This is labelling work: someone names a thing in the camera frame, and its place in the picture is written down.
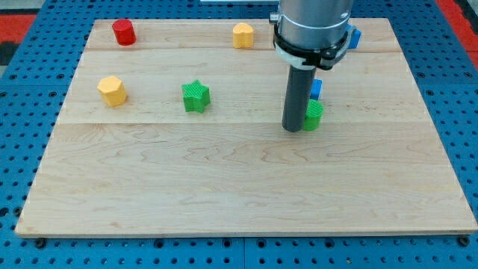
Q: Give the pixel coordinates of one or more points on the green cylinder block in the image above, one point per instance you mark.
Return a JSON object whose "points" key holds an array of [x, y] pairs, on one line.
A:
{"points": [[313, 115]]}

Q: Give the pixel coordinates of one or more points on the blue block behind arm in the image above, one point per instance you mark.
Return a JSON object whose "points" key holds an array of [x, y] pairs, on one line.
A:
{"points": [[355, 36]]}

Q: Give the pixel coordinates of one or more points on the light wooden board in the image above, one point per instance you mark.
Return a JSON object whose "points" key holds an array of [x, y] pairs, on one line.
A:
{"points": [[149, 169]]}

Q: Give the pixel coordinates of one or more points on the green star block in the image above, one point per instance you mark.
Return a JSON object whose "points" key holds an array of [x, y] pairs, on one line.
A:
{"points": [[196, 96]]}

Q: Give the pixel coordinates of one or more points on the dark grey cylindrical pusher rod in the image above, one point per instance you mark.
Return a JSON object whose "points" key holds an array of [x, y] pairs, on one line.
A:
{"points": [[296, 98]]}

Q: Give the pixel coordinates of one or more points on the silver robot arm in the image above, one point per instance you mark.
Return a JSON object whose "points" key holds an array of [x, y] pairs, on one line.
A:
{"points": [[312, 34]]}

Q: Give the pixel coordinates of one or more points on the yellow heart block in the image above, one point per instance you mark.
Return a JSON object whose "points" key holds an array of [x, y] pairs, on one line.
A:
{"points": [[243, 36]]}

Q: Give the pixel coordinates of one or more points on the yellow hexagon block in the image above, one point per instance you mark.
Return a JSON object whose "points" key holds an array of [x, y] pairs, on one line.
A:
{"points": [[112, 91]]}

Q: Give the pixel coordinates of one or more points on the blue block behind rod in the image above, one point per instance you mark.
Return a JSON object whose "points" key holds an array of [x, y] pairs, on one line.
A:
{"points": [[316, 89]]}

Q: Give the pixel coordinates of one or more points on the red cylinder block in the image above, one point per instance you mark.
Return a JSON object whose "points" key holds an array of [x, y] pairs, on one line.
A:
{"points": [[124, 32]]}

